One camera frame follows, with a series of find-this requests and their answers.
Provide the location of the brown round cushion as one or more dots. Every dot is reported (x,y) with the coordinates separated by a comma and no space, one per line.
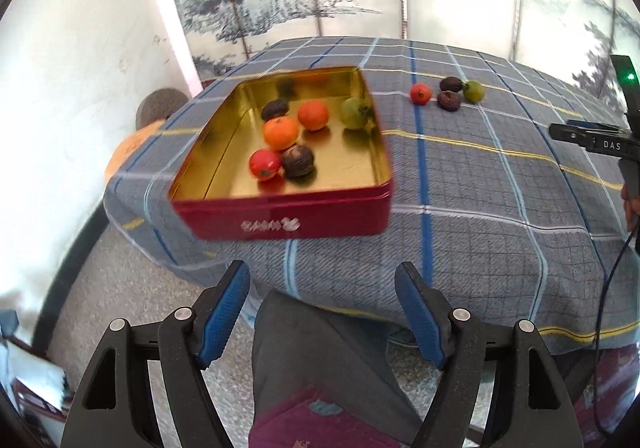
(160,105)

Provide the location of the red tomato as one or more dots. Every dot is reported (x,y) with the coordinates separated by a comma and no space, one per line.
(265,163)
(421,93)

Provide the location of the red tin box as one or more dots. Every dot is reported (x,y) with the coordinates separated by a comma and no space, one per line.
(310,213)

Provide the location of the person's right hand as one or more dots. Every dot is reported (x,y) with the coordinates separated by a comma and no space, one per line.
(629,205)

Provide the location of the orange plastic stool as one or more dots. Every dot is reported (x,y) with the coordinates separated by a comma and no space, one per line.
(129,147)

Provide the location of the maroon cloth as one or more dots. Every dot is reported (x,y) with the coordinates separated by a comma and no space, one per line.
(310,420)

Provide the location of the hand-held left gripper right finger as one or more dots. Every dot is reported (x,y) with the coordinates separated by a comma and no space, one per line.
(420,315)

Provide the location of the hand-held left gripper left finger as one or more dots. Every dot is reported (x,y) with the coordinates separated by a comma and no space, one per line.
(225,313)

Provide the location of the orange mandarin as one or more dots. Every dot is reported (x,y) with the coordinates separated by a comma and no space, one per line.
(281,132)
(313,115)

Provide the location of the dark brown passion fruit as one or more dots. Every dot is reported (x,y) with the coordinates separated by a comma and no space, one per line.
(449,100)
(275,108)
(298,160)
(451,84)

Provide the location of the white box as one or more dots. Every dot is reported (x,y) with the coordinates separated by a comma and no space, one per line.
(35,370)

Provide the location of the green fruit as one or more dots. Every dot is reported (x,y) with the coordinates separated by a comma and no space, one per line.
(473,91)
(355,112)

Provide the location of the person's leg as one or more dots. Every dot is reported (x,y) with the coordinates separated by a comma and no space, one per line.
(320,343)

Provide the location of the dark red patterned cloth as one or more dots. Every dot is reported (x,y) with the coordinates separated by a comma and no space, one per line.
(615,378)

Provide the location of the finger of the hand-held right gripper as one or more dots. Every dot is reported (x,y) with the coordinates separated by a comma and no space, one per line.
(561,131)

